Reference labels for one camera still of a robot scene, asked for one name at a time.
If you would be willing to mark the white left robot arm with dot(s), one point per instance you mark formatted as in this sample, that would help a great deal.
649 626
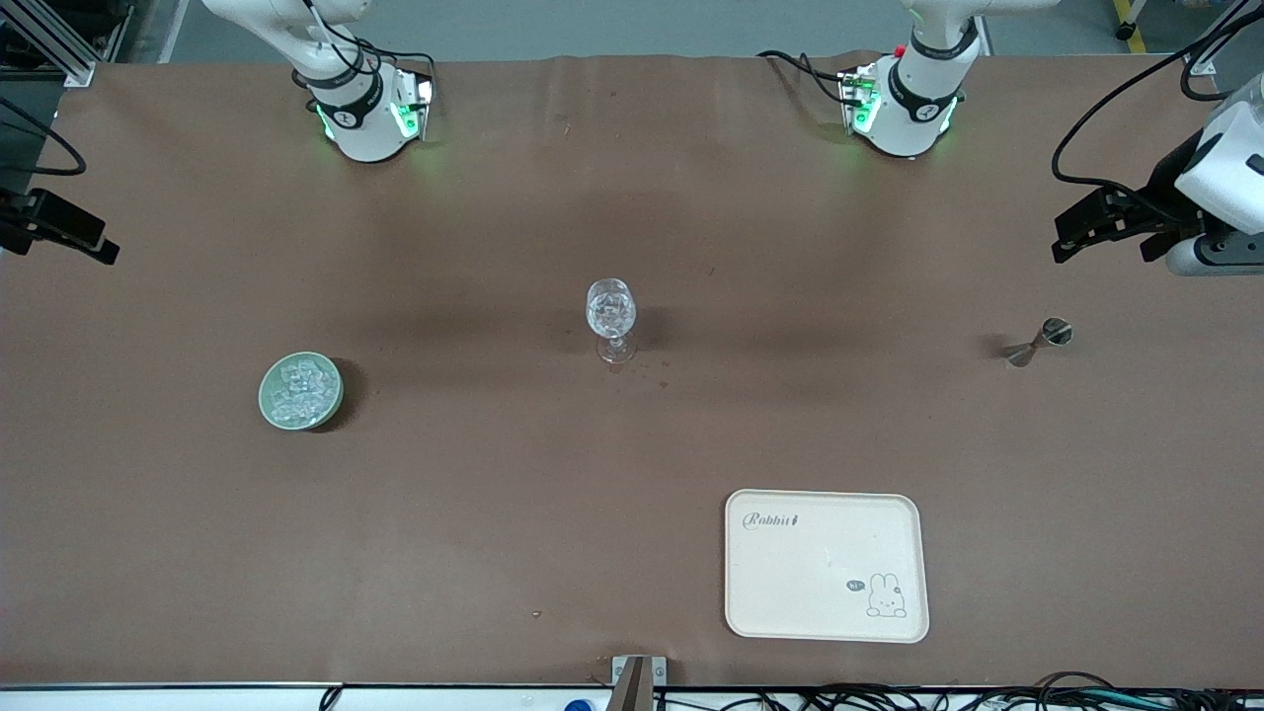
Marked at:
913 118

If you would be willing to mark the pale green round bowl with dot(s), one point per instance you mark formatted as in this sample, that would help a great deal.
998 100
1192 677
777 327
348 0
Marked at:
264 395

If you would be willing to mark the brown table mat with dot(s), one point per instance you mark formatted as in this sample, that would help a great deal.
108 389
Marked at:
494 543

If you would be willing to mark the grey metal mount bracket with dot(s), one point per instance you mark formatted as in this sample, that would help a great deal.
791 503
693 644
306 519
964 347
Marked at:
618 671

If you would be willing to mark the steel double jigger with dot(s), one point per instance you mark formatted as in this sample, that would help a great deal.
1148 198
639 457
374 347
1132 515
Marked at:
1057 332

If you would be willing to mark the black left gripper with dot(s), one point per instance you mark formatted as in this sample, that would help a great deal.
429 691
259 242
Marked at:
1165 197

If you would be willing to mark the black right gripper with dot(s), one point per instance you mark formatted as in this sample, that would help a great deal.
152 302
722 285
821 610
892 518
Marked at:
22 220

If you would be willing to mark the aluminium frame profile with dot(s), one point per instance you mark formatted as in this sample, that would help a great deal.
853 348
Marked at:
1200 63
59 49

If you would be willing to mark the clear stemmed wine glass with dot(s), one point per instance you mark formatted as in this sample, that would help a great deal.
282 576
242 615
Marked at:
612 308

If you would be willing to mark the pile of clear ice cubes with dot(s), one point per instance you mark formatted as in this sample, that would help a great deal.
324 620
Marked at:
301 390

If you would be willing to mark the black caster wheel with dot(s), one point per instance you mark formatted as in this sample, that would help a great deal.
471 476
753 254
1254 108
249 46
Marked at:
1126 31

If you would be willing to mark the cream rabbit print tray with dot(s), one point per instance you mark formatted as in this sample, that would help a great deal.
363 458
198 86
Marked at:
790 583

